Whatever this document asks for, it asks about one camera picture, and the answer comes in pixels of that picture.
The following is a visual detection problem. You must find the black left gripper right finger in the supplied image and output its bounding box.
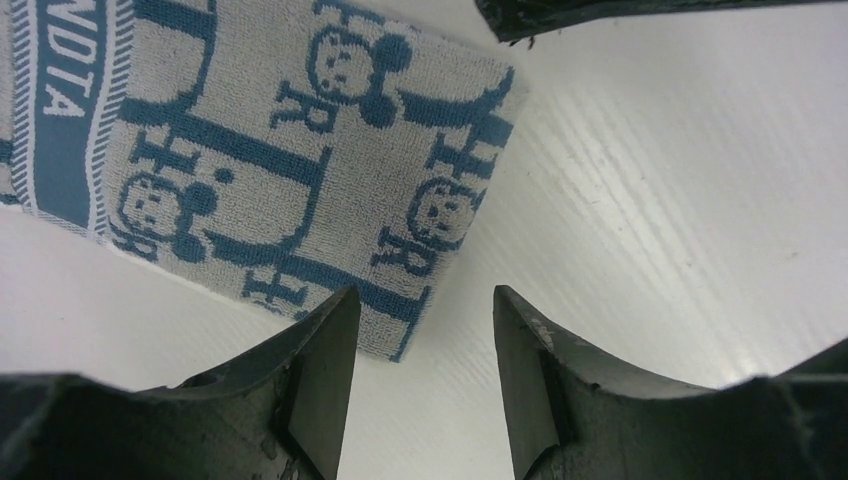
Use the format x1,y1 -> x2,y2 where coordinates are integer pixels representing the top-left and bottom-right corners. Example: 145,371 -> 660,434
493,285 -> 847,479

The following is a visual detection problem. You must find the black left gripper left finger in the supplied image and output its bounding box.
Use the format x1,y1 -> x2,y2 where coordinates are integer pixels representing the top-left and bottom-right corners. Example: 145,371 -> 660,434
1,287 -> 360,479

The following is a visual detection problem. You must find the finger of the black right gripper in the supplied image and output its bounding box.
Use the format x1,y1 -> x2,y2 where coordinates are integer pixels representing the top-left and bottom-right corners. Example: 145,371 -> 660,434
474,0 -> 828,44

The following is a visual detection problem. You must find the blue patterned towel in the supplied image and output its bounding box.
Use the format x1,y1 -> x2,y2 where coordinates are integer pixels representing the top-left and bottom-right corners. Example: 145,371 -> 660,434
1,1 -> 527,362

